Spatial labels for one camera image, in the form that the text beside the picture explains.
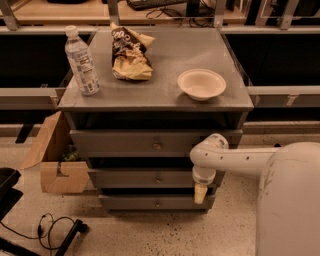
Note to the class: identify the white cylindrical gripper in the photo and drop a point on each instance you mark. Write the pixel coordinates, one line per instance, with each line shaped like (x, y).
(200, 179)

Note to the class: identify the grey drawer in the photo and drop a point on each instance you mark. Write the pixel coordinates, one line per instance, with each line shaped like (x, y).
(142, 178)
(144, 143)
(124, 203)

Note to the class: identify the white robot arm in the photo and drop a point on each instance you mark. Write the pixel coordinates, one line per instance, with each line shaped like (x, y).
(288, 204)

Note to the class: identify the grey bottom drawer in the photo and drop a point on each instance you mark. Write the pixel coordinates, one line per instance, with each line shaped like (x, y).
(124, 203)

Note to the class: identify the grey drawer cabinet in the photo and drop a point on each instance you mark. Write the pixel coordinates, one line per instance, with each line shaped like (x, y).
(159, 103)

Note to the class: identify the grey top drawer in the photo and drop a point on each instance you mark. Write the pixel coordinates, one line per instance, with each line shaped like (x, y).
(144, 143)

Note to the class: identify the white paper bowl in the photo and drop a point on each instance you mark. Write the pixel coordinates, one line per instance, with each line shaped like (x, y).
(201, 84)

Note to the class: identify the brown cardboard box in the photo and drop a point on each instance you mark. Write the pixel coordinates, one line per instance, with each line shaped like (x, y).
(57, 176)

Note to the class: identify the yellow black chip bag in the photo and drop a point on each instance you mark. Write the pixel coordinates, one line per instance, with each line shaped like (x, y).
(129, 60)

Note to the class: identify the clear plastic water bottle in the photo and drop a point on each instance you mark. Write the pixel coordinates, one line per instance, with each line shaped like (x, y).
(81, 62)

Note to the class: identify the black bin left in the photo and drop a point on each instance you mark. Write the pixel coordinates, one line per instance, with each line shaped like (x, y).
(9, 196)

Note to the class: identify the black keyboard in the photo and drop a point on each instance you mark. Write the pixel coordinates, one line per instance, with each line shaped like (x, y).
(139, 5)

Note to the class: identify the black stand base left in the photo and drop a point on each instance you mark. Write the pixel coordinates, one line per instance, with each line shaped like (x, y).
(16, 250)

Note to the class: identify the wooden desk in background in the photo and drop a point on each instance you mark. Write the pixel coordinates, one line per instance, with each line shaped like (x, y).
(16, 13)

